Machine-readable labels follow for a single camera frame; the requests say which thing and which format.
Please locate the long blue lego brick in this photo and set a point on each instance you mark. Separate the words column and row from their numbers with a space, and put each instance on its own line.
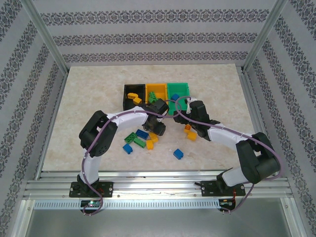
column 142, row 134

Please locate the orange lego brick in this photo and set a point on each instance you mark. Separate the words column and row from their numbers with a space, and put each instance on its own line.
column 187, row 128

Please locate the large yellow lego brick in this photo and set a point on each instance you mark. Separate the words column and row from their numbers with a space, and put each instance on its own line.
column 154, row 138

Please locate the long green lego brick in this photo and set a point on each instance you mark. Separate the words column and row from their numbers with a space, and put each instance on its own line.
column 139, row 143

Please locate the long yellow lego brick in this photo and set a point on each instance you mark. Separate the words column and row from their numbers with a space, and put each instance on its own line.
column 132, row 95

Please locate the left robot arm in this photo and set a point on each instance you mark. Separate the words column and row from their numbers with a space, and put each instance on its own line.
column 98, row 133

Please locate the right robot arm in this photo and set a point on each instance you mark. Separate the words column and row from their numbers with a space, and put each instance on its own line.
column 261, row 168

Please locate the yellow plastic bin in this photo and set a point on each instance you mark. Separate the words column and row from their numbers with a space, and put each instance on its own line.
column 160, row 91

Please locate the green plastic bin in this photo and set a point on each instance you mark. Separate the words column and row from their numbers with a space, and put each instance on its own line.
column 179, row 89

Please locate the black plastic bin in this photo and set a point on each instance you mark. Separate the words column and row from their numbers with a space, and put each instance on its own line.
column 128, row 89

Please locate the grey metal shelf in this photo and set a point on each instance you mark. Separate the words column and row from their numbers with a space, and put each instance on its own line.
column 158, row 222

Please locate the small controller board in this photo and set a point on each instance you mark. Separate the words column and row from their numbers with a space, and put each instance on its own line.
column 225, row 203
column 91, row 203

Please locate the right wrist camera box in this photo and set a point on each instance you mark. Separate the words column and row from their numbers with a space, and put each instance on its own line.
column 188, row 105

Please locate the aluminium mounting rail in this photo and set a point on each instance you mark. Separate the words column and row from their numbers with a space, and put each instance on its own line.
column 158, row 184

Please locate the aluminium side rail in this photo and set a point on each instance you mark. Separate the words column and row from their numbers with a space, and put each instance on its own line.
column 250, row 98
column 58, row 98

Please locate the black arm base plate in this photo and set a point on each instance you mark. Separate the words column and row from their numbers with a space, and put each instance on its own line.
column 209, row 188
column 106, row 188

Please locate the aluminium frame post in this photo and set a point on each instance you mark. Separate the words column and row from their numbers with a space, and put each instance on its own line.
column 265, row 34
column 44, row 37

